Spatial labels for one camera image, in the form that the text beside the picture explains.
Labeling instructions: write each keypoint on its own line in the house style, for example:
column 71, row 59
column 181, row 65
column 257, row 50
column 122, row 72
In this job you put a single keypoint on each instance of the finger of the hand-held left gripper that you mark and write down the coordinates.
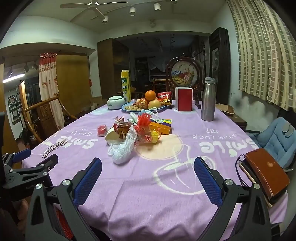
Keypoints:
column 34, row 169
column 20, row 154

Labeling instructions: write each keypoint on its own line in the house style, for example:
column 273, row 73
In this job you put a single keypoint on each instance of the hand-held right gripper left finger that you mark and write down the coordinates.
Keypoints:
column 89, row 178

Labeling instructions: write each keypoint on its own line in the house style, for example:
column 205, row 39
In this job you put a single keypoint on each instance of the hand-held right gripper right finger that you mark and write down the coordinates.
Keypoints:
column 205, row 180

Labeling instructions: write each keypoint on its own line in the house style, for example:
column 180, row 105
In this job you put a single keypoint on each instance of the red plastic mesh basket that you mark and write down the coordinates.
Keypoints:
column 62, row 220

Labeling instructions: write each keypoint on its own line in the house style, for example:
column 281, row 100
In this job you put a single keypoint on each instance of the clear cup with red wrapper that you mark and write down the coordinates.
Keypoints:
column 102, row 131

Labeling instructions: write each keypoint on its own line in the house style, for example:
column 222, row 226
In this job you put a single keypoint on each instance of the orange box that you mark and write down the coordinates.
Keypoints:
column 161, row 128

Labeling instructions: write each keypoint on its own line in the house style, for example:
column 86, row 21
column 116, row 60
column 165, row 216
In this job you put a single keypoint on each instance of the person's left hand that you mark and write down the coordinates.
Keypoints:
column 23, row 210

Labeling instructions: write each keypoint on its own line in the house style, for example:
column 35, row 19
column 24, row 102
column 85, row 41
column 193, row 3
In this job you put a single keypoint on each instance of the eyeglasses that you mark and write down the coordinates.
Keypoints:
column 52, row 148

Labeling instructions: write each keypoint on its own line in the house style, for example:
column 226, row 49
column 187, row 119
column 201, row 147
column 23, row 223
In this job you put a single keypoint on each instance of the crumpled white plastic bag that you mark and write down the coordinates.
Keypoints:
column 120, row 150

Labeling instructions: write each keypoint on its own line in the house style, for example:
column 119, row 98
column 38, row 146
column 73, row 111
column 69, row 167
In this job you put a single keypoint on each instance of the curved-back wooden chair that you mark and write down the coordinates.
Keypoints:
column 41, row 115

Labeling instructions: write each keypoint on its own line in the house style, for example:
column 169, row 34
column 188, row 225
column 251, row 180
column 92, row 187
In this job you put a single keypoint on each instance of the purple printed tablecloth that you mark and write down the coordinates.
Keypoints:
column 138, row 185

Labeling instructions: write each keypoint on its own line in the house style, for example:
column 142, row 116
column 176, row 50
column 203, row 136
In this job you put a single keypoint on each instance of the gift bag with checkered ribbon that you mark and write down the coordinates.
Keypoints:
column 121, row 127

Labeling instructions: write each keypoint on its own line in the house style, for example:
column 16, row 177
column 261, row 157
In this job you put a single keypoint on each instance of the brown leather case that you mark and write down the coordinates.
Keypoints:
column 266, row 173

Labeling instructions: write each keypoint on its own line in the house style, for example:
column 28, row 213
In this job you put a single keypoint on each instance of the floral red-trimmed curtain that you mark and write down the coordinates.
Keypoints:
column 48, row 88

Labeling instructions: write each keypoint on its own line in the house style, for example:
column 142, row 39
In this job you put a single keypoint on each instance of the wooden side table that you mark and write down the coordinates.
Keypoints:
column 231, row 113

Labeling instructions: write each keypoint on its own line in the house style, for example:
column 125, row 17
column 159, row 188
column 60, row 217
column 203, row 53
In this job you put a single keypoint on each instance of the red net bag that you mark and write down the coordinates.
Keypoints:
column 143, row 126

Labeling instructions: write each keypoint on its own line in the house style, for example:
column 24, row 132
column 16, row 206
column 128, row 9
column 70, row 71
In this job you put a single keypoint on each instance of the fluorescent tube lamp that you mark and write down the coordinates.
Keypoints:
column 13, row 77

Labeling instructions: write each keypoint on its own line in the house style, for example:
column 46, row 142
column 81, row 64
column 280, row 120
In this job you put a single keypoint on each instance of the blue oval plate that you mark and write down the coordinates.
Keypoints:
column 126, row 107

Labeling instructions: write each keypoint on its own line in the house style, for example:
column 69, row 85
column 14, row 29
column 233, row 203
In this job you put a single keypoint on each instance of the stainless steel bottle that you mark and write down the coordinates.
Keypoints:
column 208, row 99

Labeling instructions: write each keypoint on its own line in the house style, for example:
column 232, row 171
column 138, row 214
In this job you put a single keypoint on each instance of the white ceramic lidded jar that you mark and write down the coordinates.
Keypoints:
column 115, row 101

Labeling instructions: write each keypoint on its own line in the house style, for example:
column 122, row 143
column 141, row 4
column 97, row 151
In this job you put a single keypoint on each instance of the blue cushioned chair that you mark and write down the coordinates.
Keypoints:
column 275, row 136

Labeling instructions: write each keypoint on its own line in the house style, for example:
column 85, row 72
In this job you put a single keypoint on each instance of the pile of walnuts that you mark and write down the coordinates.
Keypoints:
column 133, row 107

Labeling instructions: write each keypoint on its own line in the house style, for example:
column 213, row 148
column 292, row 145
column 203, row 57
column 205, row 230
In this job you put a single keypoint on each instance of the red and white box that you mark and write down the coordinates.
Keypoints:
column 183, row 99

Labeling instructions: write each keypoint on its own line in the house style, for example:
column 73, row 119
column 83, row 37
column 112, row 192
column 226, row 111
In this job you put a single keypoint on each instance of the blue face mask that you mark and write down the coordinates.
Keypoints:
column 145, row 112

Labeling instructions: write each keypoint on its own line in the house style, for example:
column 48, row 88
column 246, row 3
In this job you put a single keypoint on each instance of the apple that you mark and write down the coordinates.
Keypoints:
column 154, row 103

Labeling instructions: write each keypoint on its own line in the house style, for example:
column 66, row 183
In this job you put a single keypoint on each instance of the red snack packet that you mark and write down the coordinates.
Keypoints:
column 164, row 95

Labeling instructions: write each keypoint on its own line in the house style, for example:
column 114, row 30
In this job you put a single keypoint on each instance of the yellow carton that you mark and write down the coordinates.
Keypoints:
column 126, row 85

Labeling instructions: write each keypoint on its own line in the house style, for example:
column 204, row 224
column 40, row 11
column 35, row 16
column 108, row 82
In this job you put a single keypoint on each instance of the orange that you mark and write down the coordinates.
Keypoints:
column 150, row 95

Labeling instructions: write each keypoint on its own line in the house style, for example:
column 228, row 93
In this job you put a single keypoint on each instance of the round embroidered table screen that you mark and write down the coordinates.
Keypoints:
column 183, row 75

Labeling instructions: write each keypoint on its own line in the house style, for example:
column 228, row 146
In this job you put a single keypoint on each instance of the tall dark wooden cabinet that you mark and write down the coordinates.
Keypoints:
column 113, row 67

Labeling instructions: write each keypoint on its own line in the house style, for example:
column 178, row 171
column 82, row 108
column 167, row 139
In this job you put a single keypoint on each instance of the striped beige curtain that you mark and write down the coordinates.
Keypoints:
column 266, row 46

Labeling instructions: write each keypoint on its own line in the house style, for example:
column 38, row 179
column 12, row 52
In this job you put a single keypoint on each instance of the white ceiling fan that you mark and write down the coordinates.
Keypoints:
column 92, row 4

